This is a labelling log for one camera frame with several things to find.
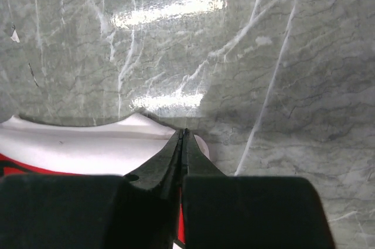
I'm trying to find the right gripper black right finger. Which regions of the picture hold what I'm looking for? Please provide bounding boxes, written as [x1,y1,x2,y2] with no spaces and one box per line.
[182,130,335,248]

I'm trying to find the white t shirt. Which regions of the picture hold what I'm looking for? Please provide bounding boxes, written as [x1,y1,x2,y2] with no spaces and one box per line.
[0,113,212,248]

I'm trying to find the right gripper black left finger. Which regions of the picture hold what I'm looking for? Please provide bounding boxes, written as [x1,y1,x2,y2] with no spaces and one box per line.
[1,131,183,248]

